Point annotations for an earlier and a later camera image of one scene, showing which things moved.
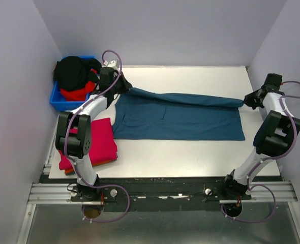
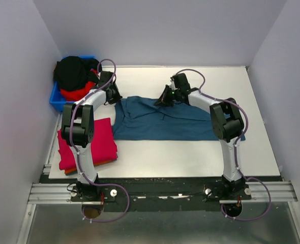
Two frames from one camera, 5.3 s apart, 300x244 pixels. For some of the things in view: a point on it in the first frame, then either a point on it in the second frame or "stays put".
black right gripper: (248, 100) to (162, 100)
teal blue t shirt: (142, 114) stays put
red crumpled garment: (80, 95) stays put
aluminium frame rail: (52, 193) stays put
